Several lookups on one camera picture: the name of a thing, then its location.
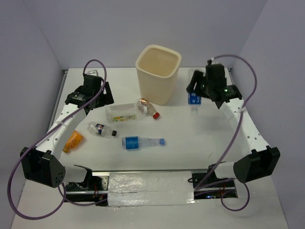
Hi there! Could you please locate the blue label water bottle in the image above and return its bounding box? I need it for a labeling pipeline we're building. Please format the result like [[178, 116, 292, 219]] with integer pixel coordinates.
[[187, 69, 203, 114]]

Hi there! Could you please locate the beige plastic bin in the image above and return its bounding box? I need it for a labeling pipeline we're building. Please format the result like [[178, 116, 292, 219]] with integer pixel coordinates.
[[135, 45, 182, 105]]

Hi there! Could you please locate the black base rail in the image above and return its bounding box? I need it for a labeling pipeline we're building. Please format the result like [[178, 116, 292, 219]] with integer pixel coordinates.
[[66, 169, 237, 206]]

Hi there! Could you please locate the white foil cover sheet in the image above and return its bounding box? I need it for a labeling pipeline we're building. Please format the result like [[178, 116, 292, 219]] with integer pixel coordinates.
[[107, 171, 195, 207]]

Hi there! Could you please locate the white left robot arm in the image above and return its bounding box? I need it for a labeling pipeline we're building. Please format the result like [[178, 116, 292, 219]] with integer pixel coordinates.
[[20, 74, 114, 190]]

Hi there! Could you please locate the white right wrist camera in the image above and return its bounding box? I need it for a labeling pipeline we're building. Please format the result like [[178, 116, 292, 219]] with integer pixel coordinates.
[[207, 58, 222, 65]]

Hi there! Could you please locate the orange juice bottle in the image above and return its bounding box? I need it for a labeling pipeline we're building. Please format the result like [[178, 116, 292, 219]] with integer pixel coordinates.
[[63, 130, 84, 153]]

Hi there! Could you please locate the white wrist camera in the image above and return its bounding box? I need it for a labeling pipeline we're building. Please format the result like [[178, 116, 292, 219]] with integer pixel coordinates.
[[207, 58, 222, 65], [86, 70, 99, 76]]

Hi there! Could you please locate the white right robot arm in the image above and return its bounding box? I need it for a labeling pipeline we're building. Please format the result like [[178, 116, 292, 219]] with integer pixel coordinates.
[[186, 64, 280, 190]]

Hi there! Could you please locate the blue cap clear bottle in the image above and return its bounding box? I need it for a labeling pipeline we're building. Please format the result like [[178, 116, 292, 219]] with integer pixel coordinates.
[[122, 136, 165, 150]]

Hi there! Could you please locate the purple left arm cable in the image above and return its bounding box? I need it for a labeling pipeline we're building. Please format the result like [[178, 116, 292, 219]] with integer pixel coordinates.
[[7, 59, 110, 220]]

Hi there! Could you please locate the red cap clear bottle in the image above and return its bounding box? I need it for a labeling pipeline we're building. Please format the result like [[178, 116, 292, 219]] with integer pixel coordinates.
[[136, 98, 160, 120]]

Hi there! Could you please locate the pepsi label clear bottle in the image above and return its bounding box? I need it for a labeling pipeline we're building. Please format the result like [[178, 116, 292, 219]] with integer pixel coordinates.
[[87, 122, 117, 138]]

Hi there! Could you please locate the square clear juice bottle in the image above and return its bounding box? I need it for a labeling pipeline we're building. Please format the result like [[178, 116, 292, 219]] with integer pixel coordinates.
[[105, 103, 146, 123]]

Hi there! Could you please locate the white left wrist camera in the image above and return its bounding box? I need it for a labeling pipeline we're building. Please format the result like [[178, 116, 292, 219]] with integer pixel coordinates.
[[86, 70, 99, 76]]

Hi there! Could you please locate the aluminium table edge rail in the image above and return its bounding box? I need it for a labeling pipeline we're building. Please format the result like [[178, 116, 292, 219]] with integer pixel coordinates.
[[48, 69, 68, 130]]

